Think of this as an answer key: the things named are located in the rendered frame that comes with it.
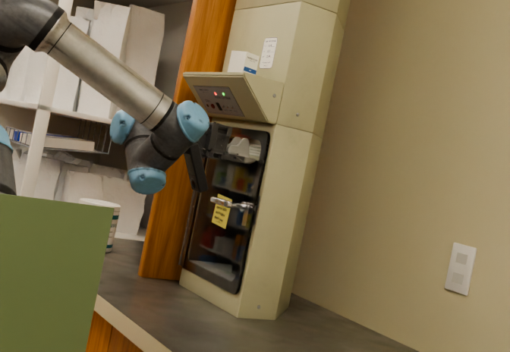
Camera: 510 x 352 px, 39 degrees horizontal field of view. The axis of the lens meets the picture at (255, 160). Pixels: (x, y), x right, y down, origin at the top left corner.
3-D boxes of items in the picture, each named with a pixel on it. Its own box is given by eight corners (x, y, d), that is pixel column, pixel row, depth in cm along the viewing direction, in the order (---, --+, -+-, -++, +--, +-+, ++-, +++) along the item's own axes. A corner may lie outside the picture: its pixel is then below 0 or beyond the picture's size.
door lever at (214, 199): (226, 206, 182) (228, 196, 182) (245, 212, 174) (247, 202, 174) (207, 203, 179) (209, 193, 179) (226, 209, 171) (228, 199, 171)
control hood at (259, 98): (212, 117, 198) (218, 81, 198) (276, 124, 171) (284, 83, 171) (174, 108, 192) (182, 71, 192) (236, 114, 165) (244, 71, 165)
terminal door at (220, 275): (182, 266, 197) (211, 124, 197) (238, 297, 171) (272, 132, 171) (179, 266, 197) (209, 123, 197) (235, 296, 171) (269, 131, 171)
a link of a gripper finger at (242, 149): (265, 142, 172) (232, 134, 167) (260, 166, 172) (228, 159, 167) (258, 141, 174) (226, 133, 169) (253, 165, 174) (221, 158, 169)
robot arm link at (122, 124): (109, 152, 154) (105, 123, 159) (155, 161, 160) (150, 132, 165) (124, 129, 149) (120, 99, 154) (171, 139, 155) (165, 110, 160)
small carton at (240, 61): (239, 78, 181) (243, 55, 181) (254, 80, 178) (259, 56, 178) (226, 73, 177) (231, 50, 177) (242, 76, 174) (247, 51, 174)
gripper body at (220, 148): (235, 127, 166) (190, 117, 160) (228, 164, 166) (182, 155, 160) (219, 125, 173) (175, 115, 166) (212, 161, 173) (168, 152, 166)
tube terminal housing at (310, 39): (253, 290, 212) (305, 33, 212) (319, 323, 184) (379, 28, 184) (177, 284, 198) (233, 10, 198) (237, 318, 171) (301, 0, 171)
